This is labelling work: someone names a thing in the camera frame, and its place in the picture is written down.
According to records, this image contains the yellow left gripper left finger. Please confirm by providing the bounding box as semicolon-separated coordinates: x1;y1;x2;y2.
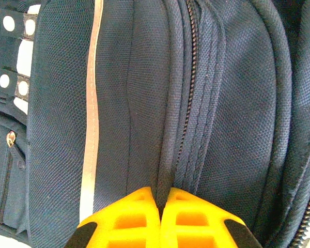
64;186;162;248

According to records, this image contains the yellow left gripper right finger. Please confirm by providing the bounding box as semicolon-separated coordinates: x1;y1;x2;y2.
160;187;263;248

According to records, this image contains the navy blue student backpack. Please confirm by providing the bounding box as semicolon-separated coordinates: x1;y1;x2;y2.
0;0;310;248

